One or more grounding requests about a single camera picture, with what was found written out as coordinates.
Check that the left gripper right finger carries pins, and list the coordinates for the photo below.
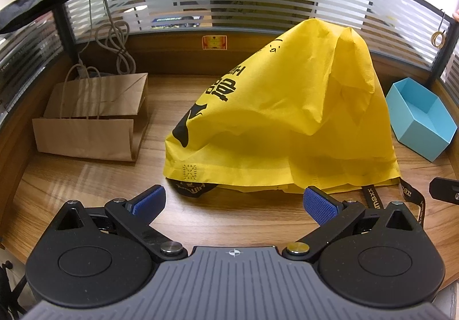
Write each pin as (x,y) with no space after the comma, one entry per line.
(336,220)

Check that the frosted glass partition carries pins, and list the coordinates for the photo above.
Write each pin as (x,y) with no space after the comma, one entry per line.
(398,29)

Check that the light blue cardboard box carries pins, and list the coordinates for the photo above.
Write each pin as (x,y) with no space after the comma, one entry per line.
(419,119)

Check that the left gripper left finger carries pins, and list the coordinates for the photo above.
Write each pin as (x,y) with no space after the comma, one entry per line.
(132,219)

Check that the gold ring hook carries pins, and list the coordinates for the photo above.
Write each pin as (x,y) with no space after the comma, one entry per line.
(438,38)

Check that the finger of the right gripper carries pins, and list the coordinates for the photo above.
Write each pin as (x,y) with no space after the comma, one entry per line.
(446,190)

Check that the brown paper bag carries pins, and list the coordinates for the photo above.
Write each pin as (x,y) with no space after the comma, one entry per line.
(101,118)

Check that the yellow fabric shopping bag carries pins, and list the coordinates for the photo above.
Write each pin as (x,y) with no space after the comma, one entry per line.
(306,109)

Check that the red orange sticker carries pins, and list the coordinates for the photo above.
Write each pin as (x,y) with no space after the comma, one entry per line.
(214,42)

